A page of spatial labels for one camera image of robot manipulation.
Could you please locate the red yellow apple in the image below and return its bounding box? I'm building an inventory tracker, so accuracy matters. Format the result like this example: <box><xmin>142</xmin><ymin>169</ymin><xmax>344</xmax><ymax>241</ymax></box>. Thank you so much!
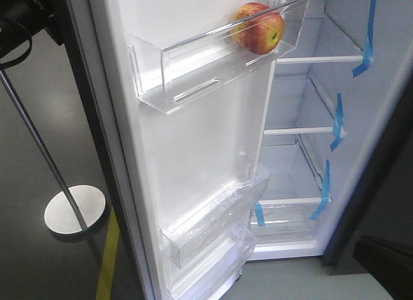
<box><xmin>231</xmin><ymin>12</ymin><xmax>285</xmax><ymax>55</ymax></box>

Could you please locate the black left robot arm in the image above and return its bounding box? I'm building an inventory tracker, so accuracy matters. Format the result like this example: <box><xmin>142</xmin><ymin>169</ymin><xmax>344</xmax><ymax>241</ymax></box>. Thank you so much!
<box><xmin>1</xmin><ymin>0</ymin><xmax>64</xmax><ymax>70</ymax></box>

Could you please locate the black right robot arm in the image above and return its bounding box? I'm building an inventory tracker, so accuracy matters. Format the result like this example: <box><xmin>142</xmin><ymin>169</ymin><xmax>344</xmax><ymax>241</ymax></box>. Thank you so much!
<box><xmin>353</xmin><ymin>234</ymin><xmax>412</xmax><ymax>299</ymax></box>

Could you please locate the fridge door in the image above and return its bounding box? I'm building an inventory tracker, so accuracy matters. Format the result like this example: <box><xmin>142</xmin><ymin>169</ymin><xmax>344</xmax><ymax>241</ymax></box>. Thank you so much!
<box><xmin>63</xmin><ymin>0</ymin><xmax>310</xmax><ymax>300</ymax></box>

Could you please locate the upper clear door bin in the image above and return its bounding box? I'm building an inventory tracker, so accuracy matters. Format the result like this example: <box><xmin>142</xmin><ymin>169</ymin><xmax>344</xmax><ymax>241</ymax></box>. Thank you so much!
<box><xmin>127</xmin><ymin>0</ymin><xmax>310</xmax><ymax>114</ymax></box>

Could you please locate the clear door bin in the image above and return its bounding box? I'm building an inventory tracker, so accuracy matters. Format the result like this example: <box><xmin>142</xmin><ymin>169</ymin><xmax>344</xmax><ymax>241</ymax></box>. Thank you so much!
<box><xmin>127</xmin><ymin>0</ymin><xmax>310</xmax><ymax>114</ymax></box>
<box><xmin>158</xmin><ymin>152</ymin><xmax>270</xmax><ymax>268</ymax></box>
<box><xmin>166</xmin><ymin>221</ymin><xmax>257</xmax><ymax>299</ymax></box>

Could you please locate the middle clear door bin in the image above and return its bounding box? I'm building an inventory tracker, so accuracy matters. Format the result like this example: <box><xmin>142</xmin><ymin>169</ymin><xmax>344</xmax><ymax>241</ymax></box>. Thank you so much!
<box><xmin>158</xmin><ymin>152</ymin><xmax>270</xmax><ymax>268</ymax></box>

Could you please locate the lower clear door bin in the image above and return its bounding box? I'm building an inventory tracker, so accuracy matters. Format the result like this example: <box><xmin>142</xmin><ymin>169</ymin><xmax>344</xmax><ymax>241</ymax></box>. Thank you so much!
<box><xmin>166</xmin><ymin>221</ymin><xmax>257</xmax><ymax>299</ymax></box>

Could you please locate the silver floor stand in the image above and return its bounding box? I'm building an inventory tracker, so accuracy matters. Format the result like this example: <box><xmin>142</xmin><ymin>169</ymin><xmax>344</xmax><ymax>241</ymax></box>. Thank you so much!
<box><xmin>1</xmin><ymin>70</ymin><xmax>106</xmax><ymax>237</ymax></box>

